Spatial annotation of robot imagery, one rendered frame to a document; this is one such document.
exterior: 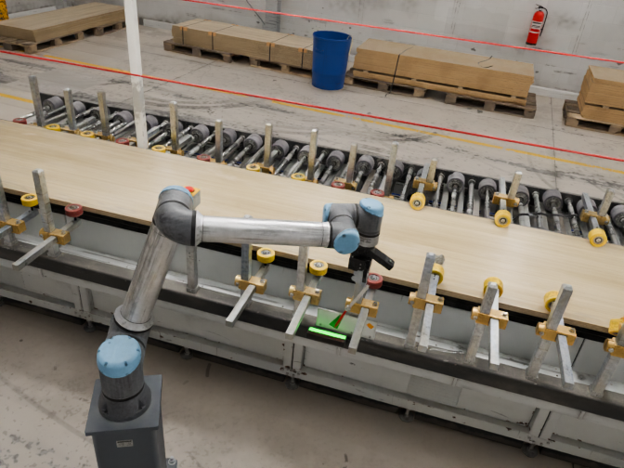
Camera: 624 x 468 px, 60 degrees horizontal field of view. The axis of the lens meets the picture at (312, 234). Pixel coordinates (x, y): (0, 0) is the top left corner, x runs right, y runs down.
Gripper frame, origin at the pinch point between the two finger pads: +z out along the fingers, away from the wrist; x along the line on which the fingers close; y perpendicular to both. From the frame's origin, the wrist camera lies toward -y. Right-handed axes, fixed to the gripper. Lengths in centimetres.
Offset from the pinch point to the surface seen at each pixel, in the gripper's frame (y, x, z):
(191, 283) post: 78, -6, 26
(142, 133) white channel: 158, -103, 3
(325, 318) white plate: 14.8, -5.2, 26.1
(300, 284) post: 27.5, -5.9, 11.6
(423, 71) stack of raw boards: 26, -599, 66
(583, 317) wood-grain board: -89, -29, 11
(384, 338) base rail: -11.6, -8.0, 31.0
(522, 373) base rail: -69, -8, 31
